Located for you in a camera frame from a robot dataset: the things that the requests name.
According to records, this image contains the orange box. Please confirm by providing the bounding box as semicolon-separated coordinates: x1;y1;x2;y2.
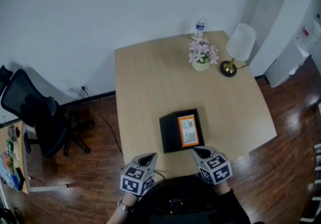
177;114;200;148

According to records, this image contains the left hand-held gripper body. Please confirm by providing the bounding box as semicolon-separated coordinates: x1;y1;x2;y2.
120;159;156;196

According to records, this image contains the black office chair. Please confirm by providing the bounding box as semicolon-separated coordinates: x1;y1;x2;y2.
0;64;95;159

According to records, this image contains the blue item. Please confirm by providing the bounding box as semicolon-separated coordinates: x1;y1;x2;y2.
11;167;21;191

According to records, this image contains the table lamp with brass base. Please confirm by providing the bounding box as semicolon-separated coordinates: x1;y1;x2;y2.
220;23;257;78

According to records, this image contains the black open box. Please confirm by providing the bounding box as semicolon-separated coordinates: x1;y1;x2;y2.
159;107;206;154

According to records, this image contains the person's right forearm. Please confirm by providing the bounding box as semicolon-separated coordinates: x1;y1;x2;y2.
213;182;230;196

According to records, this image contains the silver wristwatch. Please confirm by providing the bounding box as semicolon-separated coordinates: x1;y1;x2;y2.
117;198;135;212

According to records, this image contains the person's black clothing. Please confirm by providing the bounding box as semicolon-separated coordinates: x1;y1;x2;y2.
129;174;251;224

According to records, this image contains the wooden side desk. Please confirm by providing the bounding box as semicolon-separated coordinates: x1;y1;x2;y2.
0;120;68;195

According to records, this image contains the small green plant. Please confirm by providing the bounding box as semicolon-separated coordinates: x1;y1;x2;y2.
5;139;15;154

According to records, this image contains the person's left forearm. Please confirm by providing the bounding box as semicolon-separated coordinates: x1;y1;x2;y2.
106;192;139;224

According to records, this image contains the black power cable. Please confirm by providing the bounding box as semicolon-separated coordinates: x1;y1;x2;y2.
82;87;124;156

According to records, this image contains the clear water bottle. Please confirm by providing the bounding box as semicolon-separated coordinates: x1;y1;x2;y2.
195;17;206;39

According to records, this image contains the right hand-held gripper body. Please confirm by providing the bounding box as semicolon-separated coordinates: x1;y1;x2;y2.
197;152;233;185

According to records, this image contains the white pot with pink flowers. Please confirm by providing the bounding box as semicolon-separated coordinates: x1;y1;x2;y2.
188;37;219;72

